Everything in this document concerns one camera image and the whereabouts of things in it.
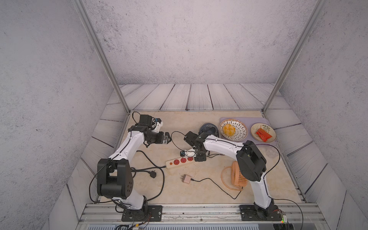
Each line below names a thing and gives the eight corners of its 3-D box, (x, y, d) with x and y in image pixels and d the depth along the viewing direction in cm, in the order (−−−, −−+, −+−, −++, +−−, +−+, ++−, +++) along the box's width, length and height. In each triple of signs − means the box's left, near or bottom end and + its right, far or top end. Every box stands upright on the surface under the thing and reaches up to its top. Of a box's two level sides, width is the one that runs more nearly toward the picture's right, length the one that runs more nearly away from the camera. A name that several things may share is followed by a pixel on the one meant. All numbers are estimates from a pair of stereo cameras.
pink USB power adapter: (179, 181, 86) (179, 179, 84) (181, 175, 89) (181, 173, 87) (189, 184, 85) (189, 182, 83) (191, 177, 88) (191, 176, 85)
